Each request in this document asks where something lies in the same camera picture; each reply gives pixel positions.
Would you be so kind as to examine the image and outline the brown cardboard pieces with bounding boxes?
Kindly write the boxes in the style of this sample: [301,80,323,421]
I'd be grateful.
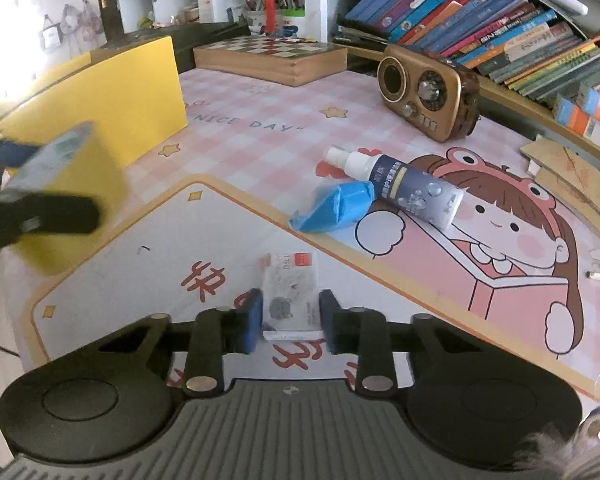
[519,137,600,252]

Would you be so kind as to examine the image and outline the yellow cardboard box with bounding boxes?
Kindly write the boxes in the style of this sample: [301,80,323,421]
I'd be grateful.
[0,35,190,172]

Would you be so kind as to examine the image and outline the row of colourful books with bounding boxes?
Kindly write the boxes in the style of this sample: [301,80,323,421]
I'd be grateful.
[332,0,600,157]

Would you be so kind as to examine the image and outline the cartoon desk mat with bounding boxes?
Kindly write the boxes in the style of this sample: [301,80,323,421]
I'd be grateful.
[31,148,600,403]

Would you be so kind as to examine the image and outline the wooden chess board box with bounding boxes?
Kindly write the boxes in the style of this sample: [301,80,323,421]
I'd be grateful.
[193,34,350,88]

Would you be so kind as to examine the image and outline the yellow tape roll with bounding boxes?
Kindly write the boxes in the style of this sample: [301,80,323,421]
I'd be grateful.
[2,121,130,276]

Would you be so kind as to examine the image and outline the white blue spray bottle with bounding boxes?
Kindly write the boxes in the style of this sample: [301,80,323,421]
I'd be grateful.
[327,145,465,230]

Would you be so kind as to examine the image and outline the black keyboard piano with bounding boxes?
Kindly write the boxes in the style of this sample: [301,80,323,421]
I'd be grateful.
[92,22,252,74]

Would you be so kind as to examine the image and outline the small white red box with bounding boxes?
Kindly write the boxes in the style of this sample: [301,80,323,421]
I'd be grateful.
[259,251,325,342]

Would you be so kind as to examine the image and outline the pen holder with pens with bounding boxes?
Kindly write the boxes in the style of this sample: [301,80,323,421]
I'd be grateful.
[244,0,307,37]

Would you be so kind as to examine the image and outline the white hanging tote bag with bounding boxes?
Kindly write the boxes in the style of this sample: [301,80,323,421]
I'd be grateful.
[39,14,64,52]

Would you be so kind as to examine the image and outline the blue plastic packet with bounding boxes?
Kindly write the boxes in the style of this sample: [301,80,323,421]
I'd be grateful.
[288,181,376,234]

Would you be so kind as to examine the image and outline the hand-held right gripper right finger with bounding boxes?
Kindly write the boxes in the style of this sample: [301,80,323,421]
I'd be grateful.
[318,289,486,395]

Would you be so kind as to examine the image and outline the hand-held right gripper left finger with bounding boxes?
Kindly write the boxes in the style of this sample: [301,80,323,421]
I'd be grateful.
[87,289,264,395]

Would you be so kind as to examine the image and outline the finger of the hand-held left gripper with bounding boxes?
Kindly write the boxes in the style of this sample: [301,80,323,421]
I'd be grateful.
[0,139,41,168]
[0,193,102,281]

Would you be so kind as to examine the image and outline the pink hanging bag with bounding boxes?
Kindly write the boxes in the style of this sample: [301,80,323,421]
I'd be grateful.
[62,0,104,47]

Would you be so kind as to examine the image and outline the brown retro radio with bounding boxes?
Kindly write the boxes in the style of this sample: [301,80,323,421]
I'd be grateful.
[377,43,481,143]

